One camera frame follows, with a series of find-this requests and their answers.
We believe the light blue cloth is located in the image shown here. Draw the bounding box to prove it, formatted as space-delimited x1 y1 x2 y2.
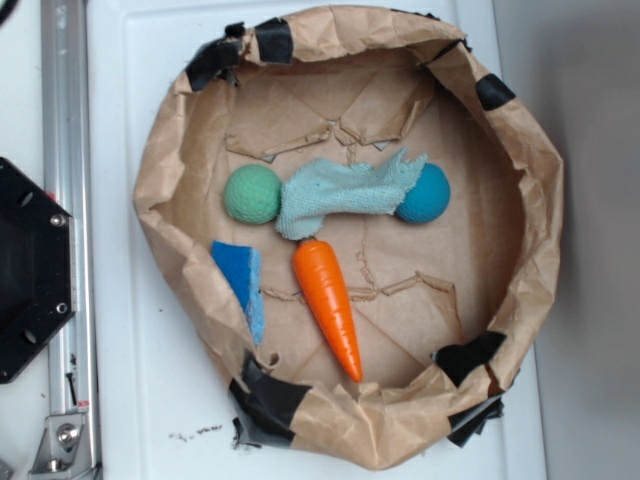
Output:
276 148 429 241

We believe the orange plastic carrot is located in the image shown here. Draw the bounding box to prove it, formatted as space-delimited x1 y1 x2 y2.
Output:
292 239 363 383

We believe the blue sponge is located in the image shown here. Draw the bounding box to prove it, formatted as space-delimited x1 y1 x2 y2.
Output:
211 241 265 345

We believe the green foam ball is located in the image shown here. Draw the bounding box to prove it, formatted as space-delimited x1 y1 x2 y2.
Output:
223 165 282 225

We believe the blue foam ball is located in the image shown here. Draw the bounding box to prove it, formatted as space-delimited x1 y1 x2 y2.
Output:
394 163 451 224

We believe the brown paper bag bin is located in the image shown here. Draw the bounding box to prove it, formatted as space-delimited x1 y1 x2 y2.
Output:
134 6 564 470

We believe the white tray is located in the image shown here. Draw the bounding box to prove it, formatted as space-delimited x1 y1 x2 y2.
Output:
88 1 546 479

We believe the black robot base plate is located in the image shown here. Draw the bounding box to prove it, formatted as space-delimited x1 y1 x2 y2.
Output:
1 158 74 385

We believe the metal corner bracket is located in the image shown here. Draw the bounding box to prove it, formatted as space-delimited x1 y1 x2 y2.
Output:
28 413 93 479

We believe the aluminium extrusion rail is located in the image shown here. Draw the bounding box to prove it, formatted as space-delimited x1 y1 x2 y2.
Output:
38 0 104 480

